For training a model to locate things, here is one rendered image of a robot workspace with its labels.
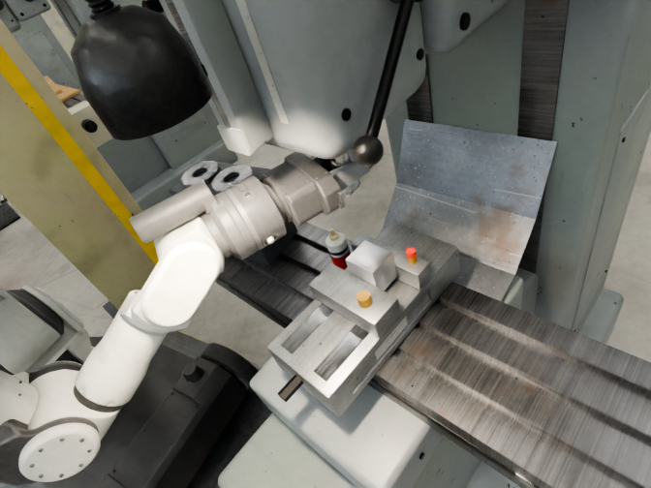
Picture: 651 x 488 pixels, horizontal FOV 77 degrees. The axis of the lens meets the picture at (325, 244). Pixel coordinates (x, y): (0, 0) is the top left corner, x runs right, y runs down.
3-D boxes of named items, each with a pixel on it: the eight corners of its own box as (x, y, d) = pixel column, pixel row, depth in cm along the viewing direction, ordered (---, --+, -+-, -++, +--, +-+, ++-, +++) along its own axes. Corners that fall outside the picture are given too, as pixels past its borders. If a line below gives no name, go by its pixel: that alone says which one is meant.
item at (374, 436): (395, 522, 69) (383, 502, 61) (265, 407, 90) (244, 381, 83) (524, 312, 90) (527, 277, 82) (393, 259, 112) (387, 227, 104)
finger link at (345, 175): (367, 172, 56) (330, 194, 55) (363, 152, 54) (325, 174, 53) (374, 176, 55) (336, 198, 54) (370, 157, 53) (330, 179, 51)
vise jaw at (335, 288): (379, 339, 64) (374, 324, 61) (314, 298, 73) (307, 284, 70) (402, 313, 66) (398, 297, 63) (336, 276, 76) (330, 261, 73)
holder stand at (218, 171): (269, 267, 93) (233, 198, 79) (204, 248, 104) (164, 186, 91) (298, 231, 99) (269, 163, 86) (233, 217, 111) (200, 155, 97)
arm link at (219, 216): (267, 259, 51) (185, 308, 49) (244, 231, 60) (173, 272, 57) (226, 181, 45) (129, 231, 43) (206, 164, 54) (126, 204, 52)
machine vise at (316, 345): (339, 418, 64) (320, 385, 56) (279, 367, 73) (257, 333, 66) (460, 272, 77) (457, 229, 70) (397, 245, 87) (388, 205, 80)
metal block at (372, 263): (379, 296, 68) (372, 273, 64) (353, 282, 72) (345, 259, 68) (397, 276, 70) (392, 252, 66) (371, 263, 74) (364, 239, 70)
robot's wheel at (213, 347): (217, 380, 138) (189, 348, 124) (226, 366, 140) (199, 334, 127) (263, 401, 127) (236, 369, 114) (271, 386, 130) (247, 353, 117)
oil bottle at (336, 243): (346, 276, 84) (332, 238, 77) (331, 269, 87) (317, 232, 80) (357, 263, 86) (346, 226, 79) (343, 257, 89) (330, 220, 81)
